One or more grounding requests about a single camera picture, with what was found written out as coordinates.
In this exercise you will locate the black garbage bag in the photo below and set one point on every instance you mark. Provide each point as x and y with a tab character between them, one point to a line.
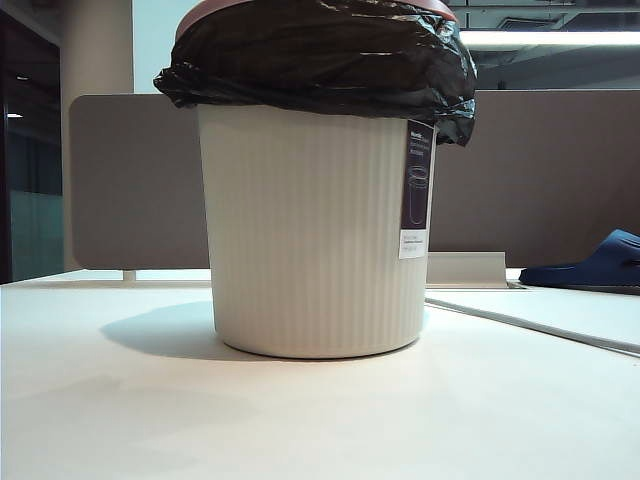
325	55

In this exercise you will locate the white ribbed trash can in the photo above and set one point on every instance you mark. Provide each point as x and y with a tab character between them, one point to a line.
300	225

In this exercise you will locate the dark product label sticker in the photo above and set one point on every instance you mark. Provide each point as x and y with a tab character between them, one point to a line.
417	175

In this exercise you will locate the grey rounded divider panel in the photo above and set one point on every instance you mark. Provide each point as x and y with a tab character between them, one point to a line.
135	180

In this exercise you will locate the brown desk divider panel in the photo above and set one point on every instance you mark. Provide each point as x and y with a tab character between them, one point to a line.
540	175

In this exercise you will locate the white flat board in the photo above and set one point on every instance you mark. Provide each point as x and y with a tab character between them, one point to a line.
575	310

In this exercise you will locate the navy blue slipper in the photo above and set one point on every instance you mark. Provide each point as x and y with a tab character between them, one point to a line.
600	265

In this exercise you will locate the beige round column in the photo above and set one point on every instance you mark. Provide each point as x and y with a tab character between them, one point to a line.
95	50

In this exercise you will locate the dark framed glass partition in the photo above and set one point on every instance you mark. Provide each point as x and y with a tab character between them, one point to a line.
30	150

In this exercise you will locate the white ceiling light strip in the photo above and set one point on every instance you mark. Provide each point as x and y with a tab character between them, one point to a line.
550	38

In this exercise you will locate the white divider support post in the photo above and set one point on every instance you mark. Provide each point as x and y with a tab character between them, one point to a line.
129	275

